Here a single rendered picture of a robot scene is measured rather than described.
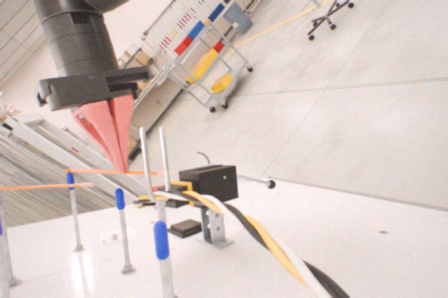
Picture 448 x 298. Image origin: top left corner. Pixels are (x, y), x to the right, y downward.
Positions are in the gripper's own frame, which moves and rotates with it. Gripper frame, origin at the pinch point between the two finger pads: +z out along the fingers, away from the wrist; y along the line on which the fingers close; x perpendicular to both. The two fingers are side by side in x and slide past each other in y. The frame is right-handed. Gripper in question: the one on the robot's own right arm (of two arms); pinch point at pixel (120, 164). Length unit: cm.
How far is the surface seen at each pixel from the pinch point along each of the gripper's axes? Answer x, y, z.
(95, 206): 59, 6, 15
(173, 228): 4.7, 5.5, 10.9
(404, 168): 33, 144, 51
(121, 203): -1.9, -1.6, 3.5
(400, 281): -20.4, 12.4, 14.0
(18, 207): 64, -11, 8
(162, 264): -15.6, -3.9, 4.6
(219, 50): 307, 274, -85
